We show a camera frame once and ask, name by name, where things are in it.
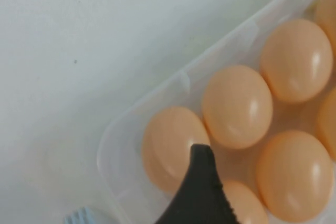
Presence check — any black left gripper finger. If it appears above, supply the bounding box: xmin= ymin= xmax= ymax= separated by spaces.
xmin=156 ymin=143 xmax=240 ymax=224

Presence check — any orange plastic egg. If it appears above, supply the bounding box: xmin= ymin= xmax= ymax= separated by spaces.
xmin=202 ymin=65 xmax=274 ymax=150
xmin=313 ymin=0 xmax=336 ymax=49
xmin=256 ymin=129 xmax=333 ymax=223
xmin=259 ymin=18 xmax=334 ymax=104
xmin=220 ymin=179 xmax=269 ymax=224
xmin=141 ymin=106 xmax=211 ymax=196
xmin=316 ymin=87 xmax=336 ymax=161

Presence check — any transparent plastic egg box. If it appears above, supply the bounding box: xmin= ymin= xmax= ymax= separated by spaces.
xmin=96 ymin=0 xmax=336 ymax=224

